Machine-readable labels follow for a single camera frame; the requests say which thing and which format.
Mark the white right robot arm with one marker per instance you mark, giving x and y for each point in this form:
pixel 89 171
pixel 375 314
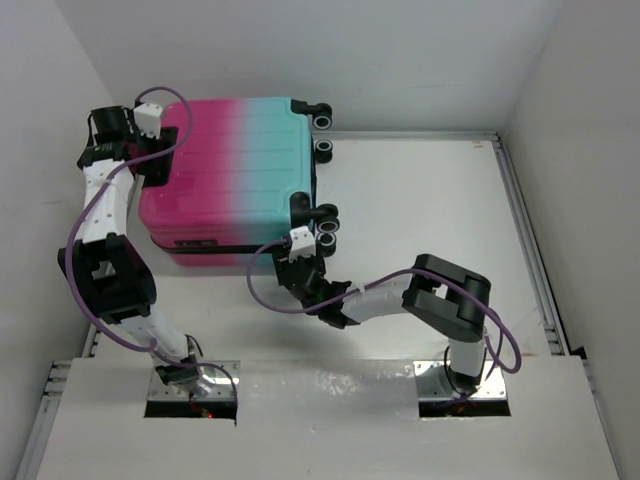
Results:
pixel 445 296

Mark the pink suitcase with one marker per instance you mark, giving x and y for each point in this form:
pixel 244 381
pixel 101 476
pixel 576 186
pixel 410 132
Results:
pixel 245 177

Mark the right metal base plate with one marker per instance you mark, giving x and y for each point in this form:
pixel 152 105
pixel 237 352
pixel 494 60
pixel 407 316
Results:
pixel 433 386

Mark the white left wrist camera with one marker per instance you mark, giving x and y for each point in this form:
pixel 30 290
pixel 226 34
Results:
pixel 148 119

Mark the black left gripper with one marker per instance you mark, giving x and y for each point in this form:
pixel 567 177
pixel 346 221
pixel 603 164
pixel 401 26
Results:
pixel 152 169

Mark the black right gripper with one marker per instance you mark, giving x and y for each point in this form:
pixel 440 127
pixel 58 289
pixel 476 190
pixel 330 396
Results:
pixel 282 260

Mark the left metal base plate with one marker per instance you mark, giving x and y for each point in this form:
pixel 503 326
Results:
pixel 220 382

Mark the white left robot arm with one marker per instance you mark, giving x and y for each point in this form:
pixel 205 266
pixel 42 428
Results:
pixel 108 277

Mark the metal base plate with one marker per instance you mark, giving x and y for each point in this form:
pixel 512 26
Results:
pixel 433 386
pixel 220 382

